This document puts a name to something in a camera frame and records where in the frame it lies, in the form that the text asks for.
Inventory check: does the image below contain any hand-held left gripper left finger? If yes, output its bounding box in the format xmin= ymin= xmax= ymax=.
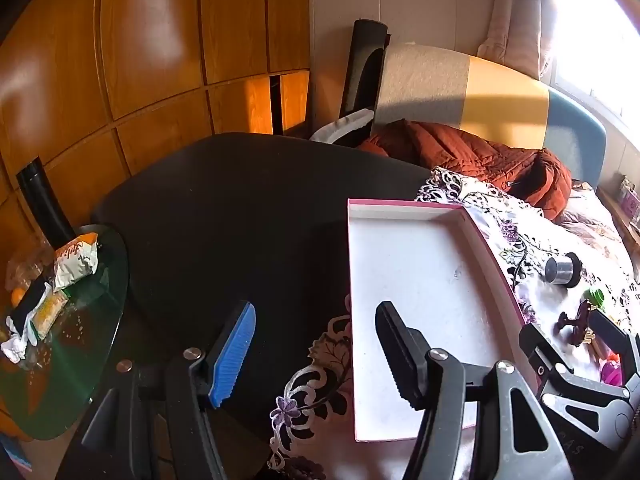
xmin=75 ymin=301 xmax=257 ymax=480

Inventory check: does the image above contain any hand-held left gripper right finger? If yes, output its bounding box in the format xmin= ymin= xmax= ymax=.
xmin=375 ymin=301 xmax=576 ymax=480

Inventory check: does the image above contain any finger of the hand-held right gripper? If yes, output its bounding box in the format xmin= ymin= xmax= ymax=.
xmin=589 ymin=307 xmax=640 ymax=388
xmin=519 ymin=322 xmax=573 ymax=398

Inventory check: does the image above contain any pink rimmed white tray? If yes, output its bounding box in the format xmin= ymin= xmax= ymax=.
xmin=347 ymin=199 xmax=526 ymax=442

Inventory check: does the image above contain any purple plastic cap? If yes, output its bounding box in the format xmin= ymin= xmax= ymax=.
xmin=600 ymin=355 xmax=626 ymax=386

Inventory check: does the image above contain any red plastic toy figure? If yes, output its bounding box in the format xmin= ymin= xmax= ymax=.
xmin=552 ymin=299 xmax=598 ymax=346

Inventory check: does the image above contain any green plug-in device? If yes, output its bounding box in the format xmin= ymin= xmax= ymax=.
xmin=582 ymin=287 xmax=608 ymax=311

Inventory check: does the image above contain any black silver cylinder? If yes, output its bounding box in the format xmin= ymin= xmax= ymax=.
xmin=544 ymin=251 xmax=583 ymax=289

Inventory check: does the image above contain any white embroidered floral tablecloth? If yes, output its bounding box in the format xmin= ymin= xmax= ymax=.
xmin=270 ymin=166 xmax=640 ymax=480

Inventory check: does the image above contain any wooden bedside shelf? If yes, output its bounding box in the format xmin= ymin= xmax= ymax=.
xmin=597 ymin=187 xmax=640 ymax=256

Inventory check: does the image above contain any purple box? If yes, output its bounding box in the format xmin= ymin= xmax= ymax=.
xmin=617 ymin=175 xmax=640 ymax=216

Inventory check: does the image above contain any round green glass side table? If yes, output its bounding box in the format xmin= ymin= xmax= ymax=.
xmin=0 ymin=225 xmax=130 ymax=442

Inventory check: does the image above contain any white orange snack packet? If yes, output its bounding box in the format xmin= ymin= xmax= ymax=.
xmin=52 ymin=232 xmax=99 ymax=290

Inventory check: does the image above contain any yellow green snack packet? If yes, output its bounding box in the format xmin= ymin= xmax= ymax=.
xmin=30 ymin=290 xmax=69 ymax=336

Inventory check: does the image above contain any rust quilted jacket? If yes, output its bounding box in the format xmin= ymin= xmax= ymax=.
xmin=356 ymin=119 xmax=572 ymax=221

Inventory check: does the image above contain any black packet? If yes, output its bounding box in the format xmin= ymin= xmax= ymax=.
xmin=7 ymin=275 xmax=51 ymax=333

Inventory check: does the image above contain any crumpled white paper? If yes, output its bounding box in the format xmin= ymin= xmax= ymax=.
xmin=0 ymin=332 xmax=38 ymax=363

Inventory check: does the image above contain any clear plastic bag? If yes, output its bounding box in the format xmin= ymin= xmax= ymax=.
xmin=5 ymin=247 xmax=56 ymax=286

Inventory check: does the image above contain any white curved plastic part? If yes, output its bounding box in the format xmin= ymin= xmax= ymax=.
xmin=310 ymin=108 xmax=375 ymax=143

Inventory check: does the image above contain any black tube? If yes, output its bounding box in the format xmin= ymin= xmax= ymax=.
xmin=16 ymin=159 xmax=76 ymax=251

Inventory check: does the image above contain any striped upholstered headboard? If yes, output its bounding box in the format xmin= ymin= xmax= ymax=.
xmin=372 ymin=44 xmax=607 ymax=191

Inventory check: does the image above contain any black rolled mat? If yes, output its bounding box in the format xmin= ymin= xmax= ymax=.
xmin=340 ymin=19 xmax=392 ymax=148

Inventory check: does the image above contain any window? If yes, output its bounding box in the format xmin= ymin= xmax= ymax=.
xmin=550 ymin=0 xmax=640 ymax=121

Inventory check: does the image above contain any pale patterned curtain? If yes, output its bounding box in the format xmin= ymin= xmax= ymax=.
xmin=477 ymin=0 xmax=558 ymax=81

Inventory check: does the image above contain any wooden panelled wardrobe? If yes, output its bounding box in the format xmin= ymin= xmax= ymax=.
xmin=0 ymin=0 xmax=311 ymax=261

